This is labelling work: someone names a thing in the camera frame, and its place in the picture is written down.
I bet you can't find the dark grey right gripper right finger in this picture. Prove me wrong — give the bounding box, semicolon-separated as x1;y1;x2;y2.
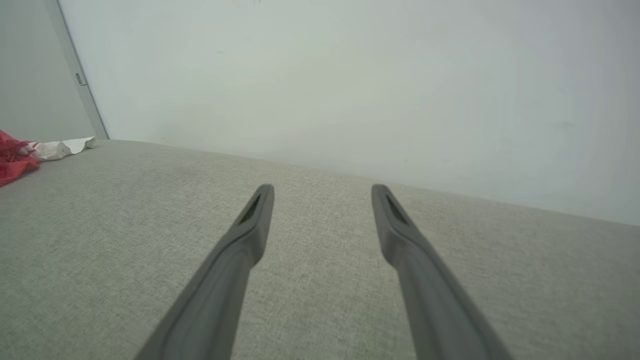
371;183;514;360

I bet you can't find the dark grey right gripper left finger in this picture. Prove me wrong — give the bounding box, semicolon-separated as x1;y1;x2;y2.
134;183;275;360

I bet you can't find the red and white sports jersey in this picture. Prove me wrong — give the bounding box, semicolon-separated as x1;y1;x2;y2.
0;129;97;187

